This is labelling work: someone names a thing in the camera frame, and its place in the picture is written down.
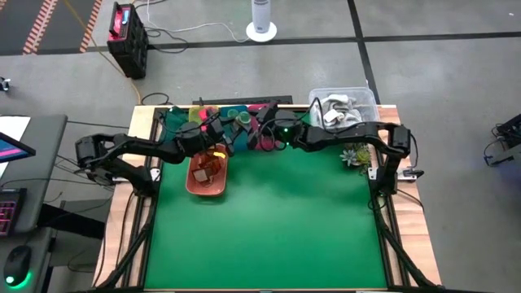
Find backlit black keyboard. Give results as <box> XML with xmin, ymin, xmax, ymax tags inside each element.
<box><xmin>0</xmin><ymin>187</ymin><xmax>28</xmax><ymax>238</ymax></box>

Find black and red crate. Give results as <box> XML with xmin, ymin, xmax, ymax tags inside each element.
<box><xmin>107</xmin><ymin>1</ymin><xmax>150</xmax><ymax>81</ymax></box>

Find black power strip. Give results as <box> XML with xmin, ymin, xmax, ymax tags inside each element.
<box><xmin>192</xmin><ymin>95</ymin><xmax>295</xmax><ymax>107</ymax></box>

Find dark green cloth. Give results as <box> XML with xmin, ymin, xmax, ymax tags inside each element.
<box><xmin>160</xmin><ymin>106</ymin><xmax>190</xmax><ymax>143</ymax></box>

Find clear plastic storage container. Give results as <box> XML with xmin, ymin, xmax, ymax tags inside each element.
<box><xmin>308</xmin><ymin>85</ymin><xmax>381</xmax><ymax>133</ymax></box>

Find computer monitor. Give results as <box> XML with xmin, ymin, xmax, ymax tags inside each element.
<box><xmin>0</xmin><ymin>131</ymin><xmax>37</xmax><ymax>165</ymax></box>

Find white floor cable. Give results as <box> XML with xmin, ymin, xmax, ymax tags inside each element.
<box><xmin>144</xmin><ymin>0</ymin><xmax>252</xmax><ymax>44</ymax></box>

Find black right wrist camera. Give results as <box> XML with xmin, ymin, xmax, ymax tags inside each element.
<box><xmin>256</xmin><ymin>103</ymin><xmax>280</xmax><ymax>123</ymax></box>

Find yellow floor cable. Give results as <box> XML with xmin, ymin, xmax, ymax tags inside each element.
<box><xmin>63</xmin><ymin>0</ymin><xmax>142</xmax><ymax>105</ymax></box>

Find white cylindrical tower, round base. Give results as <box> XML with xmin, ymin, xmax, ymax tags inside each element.
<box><xmin>245</xmin><ymin>0</ymin><xmax>278</xmax><ymax>44</ymax></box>

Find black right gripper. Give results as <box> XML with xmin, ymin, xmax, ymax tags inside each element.
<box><xmin>243</xmin><ymin>112</ymin><xmax>287</xmax><ymax>152</ymax></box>

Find green table mat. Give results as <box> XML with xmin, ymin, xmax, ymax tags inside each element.
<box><xmin>144</xmin><ymin>107</ymin><xmax>388</xmax><ymax>291</ymax></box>

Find taco seasoning mix packet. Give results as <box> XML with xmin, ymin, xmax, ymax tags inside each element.
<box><xmin>198</xmin><ymin>155</ymin><xmax>224</xmax><ymax>175</ymax></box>
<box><xmin>191</xmin><ymin>166</ymin><xmax>213</xmax><ymax>185</ymax></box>

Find orange plastic bin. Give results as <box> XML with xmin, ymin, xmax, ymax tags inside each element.
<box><xmin>185</xmin><ymin>142</ymin><xmax>230</xmax><ymax>198</ymax></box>

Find black floor cable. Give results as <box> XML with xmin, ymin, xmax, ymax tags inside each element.
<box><xmin>134</xmin><ymin>26</ymin><xmax>191</xmax><ymax>55</ymax></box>

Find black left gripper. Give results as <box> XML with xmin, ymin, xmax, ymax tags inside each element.
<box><xmin>201</xmin><ymin>116</ymin><xmax>246</xmax><ymax>159</ymax></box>

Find black aluminium table frame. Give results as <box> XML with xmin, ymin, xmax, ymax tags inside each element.
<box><xmin>95</xmin><ymin>104</ymin><xmax>443</xmax><ymax>293</ymax></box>

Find grey desk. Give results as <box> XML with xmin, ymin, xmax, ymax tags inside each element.
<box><xmin>0</xmin><ymin>114</ymin><xmax>68</xmax><ymax>235</ymax></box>

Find pink plastic bin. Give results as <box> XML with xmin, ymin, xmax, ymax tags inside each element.
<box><xmin>247</xmin><ymin>103</ymin><xmax>288</xmax><ymax>153</ymax></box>

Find lime green plastic bin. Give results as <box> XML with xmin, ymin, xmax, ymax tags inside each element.
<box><xmin>187</xmin><ymin>104</ymin><xmax>220</xmax><ymax>125</ymax></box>

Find black mouse with green light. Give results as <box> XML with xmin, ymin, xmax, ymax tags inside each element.
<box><xmin>2</xmin><ymin>244</ymin><xmax>33</xmax><ymax>288</ymax></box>

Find black equipment with cables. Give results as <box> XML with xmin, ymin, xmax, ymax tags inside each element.
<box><xmin>483</xmin><ymin>113</ymin><xmax>521</xmax><ymax>168</ymax></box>

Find white cloths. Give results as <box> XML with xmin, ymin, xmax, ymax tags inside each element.
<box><xmin>319</xmin><ymin>94</ymin><xmax>364</xmax><ymax>125</ymax></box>

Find succulent plants in black pot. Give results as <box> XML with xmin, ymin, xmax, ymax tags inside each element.
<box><xmin>340</xmin><ymin>142</ymin><xmax>374</xmax><ymax>177</ymax></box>

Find blue plastic bin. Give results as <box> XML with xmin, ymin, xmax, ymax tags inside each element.
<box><xmin>219</xmin><ymin>104</ymin><xmax>262</xmax><ymax>153</ymax></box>

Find white paper sheet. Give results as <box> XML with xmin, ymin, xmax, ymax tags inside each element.
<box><xmin>0</xmin><ymin>116</ymin><xmax>32</xmax><ymax>142</ymax></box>

